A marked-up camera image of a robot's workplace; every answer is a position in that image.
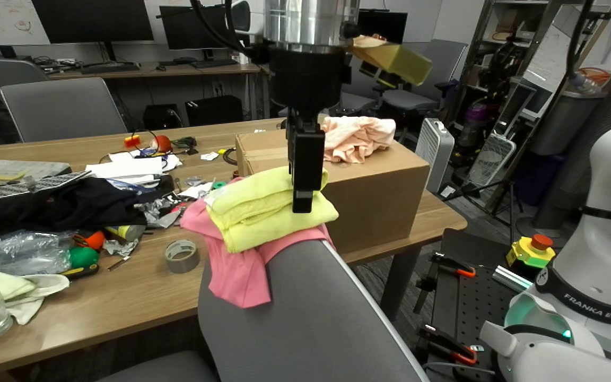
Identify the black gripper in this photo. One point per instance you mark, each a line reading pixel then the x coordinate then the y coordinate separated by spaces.
pixel 309 77

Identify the yellow fabric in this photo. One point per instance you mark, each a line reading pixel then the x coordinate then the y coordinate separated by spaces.
pixel 264 212

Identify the peach fabric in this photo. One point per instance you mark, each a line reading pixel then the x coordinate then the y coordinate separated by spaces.
pixel 356 141

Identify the pink fabric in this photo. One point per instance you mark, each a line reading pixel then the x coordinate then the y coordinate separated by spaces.
pixel 238 277

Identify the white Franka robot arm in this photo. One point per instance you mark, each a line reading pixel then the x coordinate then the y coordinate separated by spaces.
pixel 604 212

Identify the brown cardboard box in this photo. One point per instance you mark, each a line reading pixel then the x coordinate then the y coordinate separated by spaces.
pixel 377 197

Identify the grey black-backed office chair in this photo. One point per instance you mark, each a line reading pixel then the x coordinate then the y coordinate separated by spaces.
pixel 319 319

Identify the black bag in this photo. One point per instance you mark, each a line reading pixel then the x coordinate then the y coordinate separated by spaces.
pixel 162 118
pixel 214 111

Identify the dark green small item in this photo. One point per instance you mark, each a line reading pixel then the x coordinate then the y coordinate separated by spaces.
pixel 187 145

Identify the white space heater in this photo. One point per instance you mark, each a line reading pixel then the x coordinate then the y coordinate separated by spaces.
pixel 433 152

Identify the dark table leg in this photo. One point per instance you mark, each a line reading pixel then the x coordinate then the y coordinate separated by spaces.
pixel 399 282

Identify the orange ball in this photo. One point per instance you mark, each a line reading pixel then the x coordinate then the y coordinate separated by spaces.
pixel 162 142

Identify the grey tape roll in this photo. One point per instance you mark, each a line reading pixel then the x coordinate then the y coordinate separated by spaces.
pixel 182 254

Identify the crumpled foil wrapper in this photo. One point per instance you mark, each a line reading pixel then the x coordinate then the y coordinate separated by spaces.
pixel 161 212

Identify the wooden desk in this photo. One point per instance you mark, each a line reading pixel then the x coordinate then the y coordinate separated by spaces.
pixel 179 71

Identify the small red item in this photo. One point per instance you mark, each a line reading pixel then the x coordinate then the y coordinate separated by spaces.
pixel 132 141

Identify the white papers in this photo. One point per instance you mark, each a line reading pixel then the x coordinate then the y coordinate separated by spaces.
pixel 128 167

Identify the medium black monitor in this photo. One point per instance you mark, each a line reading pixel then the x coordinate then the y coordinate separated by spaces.
pixel 192 28

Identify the white grid panel device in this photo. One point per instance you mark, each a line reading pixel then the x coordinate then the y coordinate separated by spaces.
pixel 494 159

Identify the black keyboard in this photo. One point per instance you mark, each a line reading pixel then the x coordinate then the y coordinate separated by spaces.
pixel 111 67

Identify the green orange toy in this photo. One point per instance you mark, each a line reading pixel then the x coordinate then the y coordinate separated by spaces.
pixel 84 258

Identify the yellow red emergency stop button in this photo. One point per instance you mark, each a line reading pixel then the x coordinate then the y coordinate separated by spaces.
pixel 531 250

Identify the black cloth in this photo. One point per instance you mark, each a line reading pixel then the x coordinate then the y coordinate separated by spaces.
pixel 58 209

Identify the grey cylindrical bin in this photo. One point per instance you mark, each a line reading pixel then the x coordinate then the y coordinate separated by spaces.
pixel 561 124

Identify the large black monitor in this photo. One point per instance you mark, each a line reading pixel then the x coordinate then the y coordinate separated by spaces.
pixel 94 19

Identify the grey cloth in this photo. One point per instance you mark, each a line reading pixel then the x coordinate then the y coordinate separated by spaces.
pixel 26 171

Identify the clear plastic bag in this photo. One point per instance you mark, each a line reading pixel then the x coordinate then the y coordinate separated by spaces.
pixel 23 250

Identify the pale yellow cloth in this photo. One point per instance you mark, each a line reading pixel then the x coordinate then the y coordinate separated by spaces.
pixel 2 286

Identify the whiteboard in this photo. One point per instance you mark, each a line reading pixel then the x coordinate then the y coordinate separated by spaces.
pixel 2 21

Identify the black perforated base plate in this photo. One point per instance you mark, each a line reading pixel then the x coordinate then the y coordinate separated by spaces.
pixel 477 304

